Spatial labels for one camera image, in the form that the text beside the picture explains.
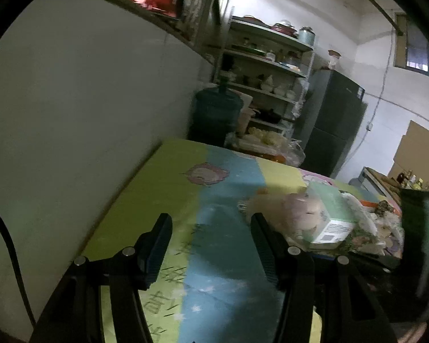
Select plastic bag of food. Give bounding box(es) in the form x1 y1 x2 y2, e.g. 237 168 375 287
225 126 307 167

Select teal pot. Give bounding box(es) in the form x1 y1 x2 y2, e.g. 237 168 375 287
297 26 315 45

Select orange edged cardboard box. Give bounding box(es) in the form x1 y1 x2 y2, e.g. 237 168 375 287
355 200 382 211

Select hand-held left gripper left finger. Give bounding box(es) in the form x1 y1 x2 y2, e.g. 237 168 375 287
29 213 174 343

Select red pan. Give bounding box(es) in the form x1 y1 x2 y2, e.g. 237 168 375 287
271 21 297 37

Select group of condiment bottles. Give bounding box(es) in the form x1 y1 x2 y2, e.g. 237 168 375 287
396 169 429 191

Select wooden top counter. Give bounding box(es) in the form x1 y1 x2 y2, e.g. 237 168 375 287
348 166 403 201

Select cardboard sheet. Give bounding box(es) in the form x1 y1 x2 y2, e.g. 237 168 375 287
388 119 429 187

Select barred window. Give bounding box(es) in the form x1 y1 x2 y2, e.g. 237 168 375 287
393 12 429 80

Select black refrigerator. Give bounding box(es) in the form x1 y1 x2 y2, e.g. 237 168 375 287
295 68 368 180

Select black cable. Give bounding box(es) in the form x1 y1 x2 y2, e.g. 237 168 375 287
0 199 37 326

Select pastel printed blanket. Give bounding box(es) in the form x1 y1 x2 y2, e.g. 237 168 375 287
80 138 403 343

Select white plastic bag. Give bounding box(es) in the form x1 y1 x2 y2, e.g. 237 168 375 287
339 191 380 237

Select glass jar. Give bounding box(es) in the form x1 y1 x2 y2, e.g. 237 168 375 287
327 49 343 71

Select beige teddy bear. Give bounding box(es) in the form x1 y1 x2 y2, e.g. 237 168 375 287
284 192 327 239

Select green floral tissue box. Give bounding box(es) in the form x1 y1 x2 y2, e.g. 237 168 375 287
305 182 359 250

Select clear plastic bag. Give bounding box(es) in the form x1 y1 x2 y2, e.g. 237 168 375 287
237 189 308 237

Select floral plastic pouch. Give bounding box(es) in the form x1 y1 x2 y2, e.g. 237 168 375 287
346 200 403 258

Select blue water jug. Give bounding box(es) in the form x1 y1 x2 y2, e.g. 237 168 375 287
189 78 245 148

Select person's right forearm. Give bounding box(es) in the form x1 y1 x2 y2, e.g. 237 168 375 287
393 315 429 343

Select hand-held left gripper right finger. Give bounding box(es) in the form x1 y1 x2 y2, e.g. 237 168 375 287
249 212 397 343

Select grey metal shelf rack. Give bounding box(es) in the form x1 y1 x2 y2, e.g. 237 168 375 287
214 16 315 141

